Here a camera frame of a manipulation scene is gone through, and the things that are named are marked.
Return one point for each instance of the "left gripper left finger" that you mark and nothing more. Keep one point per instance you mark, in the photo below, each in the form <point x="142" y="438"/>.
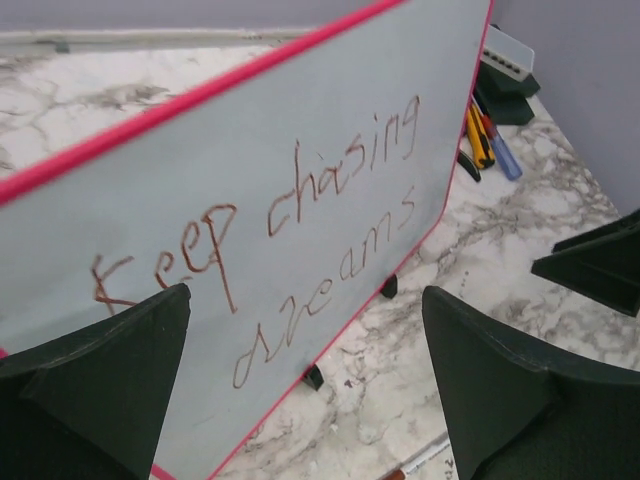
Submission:
<point x="91" y="404"/>

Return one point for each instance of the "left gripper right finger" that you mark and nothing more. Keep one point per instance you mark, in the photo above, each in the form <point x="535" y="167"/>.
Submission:
<point x="517" y="407"/>

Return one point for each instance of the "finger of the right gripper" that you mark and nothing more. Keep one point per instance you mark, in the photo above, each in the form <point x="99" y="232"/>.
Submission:
<point x="604" y="269"/>
<point x="625" y="223"/>

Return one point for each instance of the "white marker pen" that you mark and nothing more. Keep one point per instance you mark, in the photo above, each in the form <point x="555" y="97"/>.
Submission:
<point x="417" y="461"/>

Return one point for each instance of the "pink framed whiteboard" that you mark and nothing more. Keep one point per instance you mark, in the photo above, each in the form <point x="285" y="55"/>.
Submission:
<point x="283" y="193"/>

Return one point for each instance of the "black whiteboard stand foot right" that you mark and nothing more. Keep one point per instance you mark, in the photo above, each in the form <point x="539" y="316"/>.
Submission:
<point x="390" y="288"/>

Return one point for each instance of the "black whiteboard stand foot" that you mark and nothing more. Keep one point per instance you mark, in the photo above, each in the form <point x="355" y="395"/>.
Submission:
<point x="390" y="288"/>
<point x="313" y="377"/>

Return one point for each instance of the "black whiteboard stand foot left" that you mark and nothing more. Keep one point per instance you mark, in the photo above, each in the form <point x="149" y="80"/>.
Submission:
<point x="313" y="377"/>

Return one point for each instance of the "blue screwdriver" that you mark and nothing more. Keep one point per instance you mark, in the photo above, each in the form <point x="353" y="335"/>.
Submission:
<point x="503" y="155"/>

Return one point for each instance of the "yellow black utility knife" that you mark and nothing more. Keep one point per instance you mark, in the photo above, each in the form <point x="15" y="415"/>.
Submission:
<point x="483" y="155"/>

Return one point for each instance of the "black rectangular box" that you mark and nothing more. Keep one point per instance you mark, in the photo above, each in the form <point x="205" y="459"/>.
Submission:
<point x="504" y="99"/>

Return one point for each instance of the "white rectangular box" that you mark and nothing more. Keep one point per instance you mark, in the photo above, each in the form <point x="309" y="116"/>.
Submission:
<point x="507" y="55"/>

